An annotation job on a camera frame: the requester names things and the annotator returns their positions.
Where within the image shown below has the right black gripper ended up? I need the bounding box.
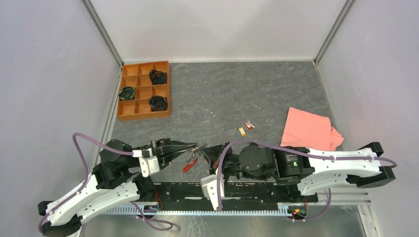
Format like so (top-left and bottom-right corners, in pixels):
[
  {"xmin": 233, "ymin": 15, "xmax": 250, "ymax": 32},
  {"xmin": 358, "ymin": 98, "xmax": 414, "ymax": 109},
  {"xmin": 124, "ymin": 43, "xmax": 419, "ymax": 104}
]
[{"xmin": 200, "ymin": 141, "xmax": 270, "ymax": 181}]

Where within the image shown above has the steel key holder red handle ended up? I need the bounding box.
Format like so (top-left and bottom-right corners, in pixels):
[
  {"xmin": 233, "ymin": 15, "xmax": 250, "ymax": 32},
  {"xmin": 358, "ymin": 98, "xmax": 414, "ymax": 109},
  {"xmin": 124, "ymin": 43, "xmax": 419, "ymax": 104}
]
[{"xmin": 182, "ymin": 143, "xmax": 210, "ymax": 173}]

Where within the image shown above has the yellow key tag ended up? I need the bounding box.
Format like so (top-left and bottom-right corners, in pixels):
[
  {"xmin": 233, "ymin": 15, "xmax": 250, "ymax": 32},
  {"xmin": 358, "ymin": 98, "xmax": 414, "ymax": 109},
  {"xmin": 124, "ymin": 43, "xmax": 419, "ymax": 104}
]
[{"xmin": 238, "ymin": 126, "xmax": 246, "ymax": 137}]

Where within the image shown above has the red key tag with ring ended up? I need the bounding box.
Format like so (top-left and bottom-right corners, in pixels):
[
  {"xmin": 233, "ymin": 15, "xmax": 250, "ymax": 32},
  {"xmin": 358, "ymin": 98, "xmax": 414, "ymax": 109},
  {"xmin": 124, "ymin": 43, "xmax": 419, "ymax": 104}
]
[{"xmin": 244, "ymin": 120, "xmax": 255, "ymax": 130}]

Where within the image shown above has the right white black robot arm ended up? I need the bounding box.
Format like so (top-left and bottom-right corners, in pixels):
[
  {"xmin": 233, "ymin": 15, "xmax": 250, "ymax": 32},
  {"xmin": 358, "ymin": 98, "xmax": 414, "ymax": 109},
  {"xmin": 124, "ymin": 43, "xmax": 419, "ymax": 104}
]
[{"xmin": 200, "ymin": 142, "xmax": 396, "ymax": 201}]

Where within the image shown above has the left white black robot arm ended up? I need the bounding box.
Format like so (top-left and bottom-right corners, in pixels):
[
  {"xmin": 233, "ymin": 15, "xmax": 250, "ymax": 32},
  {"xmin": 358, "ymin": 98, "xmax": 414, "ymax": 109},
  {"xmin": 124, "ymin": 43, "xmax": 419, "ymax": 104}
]
[{"xmin": 38, "ymin": 138, "xmax": 197, "ymax": 237}]

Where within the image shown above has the black rolled item bottom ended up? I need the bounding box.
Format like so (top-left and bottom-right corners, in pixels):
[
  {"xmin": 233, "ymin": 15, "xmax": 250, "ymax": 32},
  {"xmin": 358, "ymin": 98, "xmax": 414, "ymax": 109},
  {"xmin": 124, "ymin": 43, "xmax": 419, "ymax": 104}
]
[{"xmin": 149, "ymin": 95, "xmax": 168, "ymax": 112}]

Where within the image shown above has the green black rolled item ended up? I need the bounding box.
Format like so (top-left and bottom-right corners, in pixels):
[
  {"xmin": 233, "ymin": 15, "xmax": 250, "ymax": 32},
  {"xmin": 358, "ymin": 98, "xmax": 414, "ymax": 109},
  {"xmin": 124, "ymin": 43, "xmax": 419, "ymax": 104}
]
[{"xmin": 118, "ymin": 86, "xmax": 136, "ymax": 101}]

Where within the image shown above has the orange compartment tray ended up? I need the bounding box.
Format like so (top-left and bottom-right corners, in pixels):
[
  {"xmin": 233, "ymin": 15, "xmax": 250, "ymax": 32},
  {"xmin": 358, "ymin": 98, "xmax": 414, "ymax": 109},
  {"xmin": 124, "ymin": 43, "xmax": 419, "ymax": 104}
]
[{"xmin": 117, "ymin": 61, "xmax": 171, "ymax": 121}]

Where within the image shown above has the black rolled item top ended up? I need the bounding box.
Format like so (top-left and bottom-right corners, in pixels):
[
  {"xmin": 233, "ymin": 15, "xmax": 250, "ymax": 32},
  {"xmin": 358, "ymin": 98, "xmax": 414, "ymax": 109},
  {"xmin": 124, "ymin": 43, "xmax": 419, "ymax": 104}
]
[{"xmin": 149, "ymin": 69, "xmax": 168, "ymax": 85}]

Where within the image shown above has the pink folded cloth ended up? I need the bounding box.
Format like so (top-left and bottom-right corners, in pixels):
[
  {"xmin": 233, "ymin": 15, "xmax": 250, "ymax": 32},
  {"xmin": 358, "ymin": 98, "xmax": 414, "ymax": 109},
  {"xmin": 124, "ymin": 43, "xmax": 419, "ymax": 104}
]
[{"xmin": 281, "ymin": 107, "xmax": 344, "ymax": 151}]

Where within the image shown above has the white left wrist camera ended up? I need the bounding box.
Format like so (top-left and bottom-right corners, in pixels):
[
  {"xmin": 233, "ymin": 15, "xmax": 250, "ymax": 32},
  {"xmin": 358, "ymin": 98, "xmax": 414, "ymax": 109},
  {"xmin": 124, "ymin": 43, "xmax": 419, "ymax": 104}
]
[{"xmin": 132, "ymin": 148, "xmax": 160, "ymax": 178}]

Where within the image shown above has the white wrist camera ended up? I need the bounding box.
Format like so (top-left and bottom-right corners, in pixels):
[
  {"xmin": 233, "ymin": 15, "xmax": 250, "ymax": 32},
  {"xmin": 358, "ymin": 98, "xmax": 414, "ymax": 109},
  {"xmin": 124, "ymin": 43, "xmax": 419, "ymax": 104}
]
[
  {"xmin": 132, "ymin": 148, "xmax": 160, "ymax": 178},
  {"xmin": 200, "ymin": 174, "xmax": 219, "ymax": 211}
]

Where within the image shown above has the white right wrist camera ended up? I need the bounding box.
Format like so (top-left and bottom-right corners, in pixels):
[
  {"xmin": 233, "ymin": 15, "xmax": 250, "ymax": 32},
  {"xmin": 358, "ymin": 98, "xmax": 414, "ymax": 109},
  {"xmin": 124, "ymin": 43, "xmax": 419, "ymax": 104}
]
[{"xmin": 200, "ymin": 174, "xmax": 219, "ymax": 211}]

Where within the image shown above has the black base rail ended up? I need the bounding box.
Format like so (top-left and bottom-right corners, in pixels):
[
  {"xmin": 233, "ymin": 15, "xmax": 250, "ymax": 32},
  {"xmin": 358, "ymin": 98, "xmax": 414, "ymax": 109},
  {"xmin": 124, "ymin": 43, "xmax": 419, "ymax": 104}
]
[{"xmin": 137, "ymin": 182, "xmax": 319, "ymax": 211}]

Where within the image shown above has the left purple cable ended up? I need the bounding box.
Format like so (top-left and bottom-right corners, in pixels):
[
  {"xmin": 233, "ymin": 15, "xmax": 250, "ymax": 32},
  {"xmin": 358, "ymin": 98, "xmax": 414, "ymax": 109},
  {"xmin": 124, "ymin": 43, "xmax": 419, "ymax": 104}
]
[{"xmin": 38, "ymin": 132, "xmax": 174, "ymax": 234}]

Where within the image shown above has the purple cable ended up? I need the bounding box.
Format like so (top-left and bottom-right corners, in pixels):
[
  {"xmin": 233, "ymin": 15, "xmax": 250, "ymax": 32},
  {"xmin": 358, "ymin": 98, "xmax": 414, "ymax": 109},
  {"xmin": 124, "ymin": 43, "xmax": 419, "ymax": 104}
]
[
  {"xmin": 38, "ymin": 132, "xmax": 174, "ymax": 234},
  {"xmin": 216, "ymin": 140, "xmax": 398, "ymax": 222}
]

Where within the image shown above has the white slotted cable duct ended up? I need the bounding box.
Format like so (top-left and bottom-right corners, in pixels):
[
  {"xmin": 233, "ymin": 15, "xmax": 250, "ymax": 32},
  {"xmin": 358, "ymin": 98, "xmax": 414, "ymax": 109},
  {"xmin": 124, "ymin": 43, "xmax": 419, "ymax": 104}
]
[{"xmin": 100, "ymin": 203, "xmax": 296, "ymax": 217}]

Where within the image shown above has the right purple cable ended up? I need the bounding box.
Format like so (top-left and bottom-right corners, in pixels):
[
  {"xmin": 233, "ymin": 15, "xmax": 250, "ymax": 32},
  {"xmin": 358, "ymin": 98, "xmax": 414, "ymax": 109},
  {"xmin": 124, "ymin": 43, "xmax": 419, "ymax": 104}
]
[{"xmin": 216, "ymin": 140, "xmax": 398, "ymax": 222}]

